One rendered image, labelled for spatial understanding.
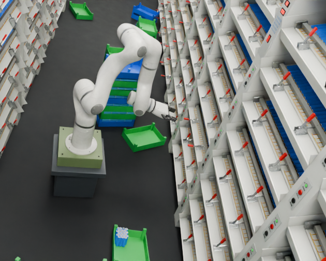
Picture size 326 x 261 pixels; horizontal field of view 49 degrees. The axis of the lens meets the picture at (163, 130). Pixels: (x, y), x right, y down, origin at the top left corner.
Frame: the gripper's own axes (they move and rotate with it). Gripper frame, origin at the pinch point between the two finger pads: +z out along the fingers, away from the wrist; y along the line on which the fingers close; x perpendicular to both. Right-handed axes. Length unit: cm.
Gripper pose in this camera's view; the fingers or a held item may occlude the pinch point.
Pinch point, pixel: (174, 115)
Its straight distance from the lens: 225.0
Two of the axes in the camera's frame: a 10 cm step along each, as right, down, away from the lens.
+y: 0.5, 6.5, -7.6
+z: 8.8, 3.4, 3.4
